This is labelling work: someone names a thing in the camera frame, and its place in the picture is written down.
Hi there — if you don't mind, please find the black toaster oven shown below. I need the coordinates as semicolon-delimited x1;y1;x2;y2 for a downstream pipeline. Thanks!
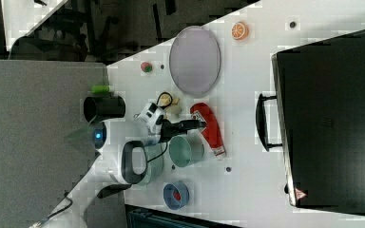
256;29;365;216

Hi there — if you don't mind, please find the peeled toy banana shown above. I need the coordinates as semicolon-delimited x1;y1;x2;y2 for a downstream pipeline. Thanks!
159;94;182;115

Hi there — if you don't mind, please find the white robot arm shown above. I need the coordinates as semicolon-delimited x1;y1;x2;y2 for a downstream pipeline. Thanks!
29;118;206;228

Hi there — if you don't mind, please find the green strainer bowl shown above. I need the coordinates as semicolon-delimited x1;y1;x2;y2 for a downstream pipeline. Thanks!
139;144;163;186

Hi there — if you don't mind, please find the toy orange slice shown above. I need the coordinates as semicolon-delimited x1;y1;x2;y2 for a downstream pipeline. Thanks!
231;22;249;40

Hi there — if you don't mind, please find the green marker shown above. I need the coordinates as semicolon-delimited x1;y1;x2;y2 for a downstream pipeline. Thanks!
91;85;115;94

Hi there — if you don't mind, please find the round grey plate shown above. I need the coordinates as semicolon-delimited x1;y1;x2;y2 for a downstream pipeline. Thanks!
169;26;221;98

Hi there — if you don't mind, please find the red ketchup bottle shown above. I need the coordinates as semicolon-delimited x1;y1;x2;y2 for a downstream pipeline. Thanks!
190;103;226;160

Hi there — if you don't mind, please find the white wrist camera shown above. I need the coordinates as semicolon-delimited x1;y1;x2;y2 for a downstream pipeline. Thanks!
137;103;165;133

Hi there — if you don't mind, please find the black camera cable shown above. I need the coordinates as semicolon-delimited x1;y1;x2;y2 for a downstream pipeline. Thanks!
134;91;174;164

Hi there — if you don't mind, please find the toy strawberry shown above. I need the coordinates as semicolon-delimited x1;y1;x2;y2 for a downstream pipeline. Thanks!
141;62;153;73

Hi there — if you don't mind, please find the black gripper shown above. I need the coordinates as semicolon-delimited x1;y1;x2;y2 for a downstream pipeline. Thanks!
160;120;206;143

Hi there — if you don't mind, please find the green mug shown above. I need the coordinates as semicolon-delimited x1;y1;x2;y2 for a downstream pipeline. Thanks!
169;135;204;167

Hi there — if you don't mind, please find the black cylinder post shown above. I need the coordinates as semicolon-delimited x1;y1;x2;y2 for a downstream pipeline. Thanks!
97;184;131;199
83;96;125;123

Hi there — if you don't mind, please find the black cylinder post front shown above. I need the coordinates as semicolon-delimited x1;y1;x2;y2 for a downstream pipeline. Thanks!
97;184;131;199

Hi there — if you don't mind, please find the blue tape roll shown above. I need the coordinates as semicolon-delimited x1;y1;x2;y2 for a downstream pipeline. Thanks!
163;181;190;210

